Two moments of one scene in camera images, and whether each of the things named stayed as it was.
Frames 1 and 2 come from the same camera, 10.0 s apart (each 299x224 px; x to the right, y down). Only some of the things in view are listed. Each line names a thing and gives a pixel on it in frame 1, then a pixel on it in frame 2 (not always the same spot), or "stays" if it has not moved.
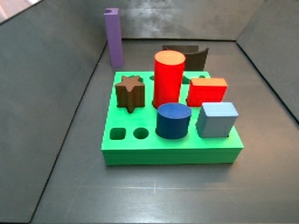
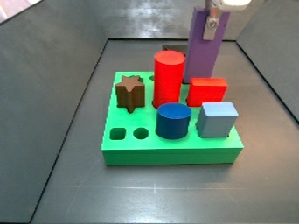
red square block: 206,90 stays
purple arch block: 116,31 → 204,51
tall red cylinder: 169,71 stays
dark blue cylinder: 173,117 stays
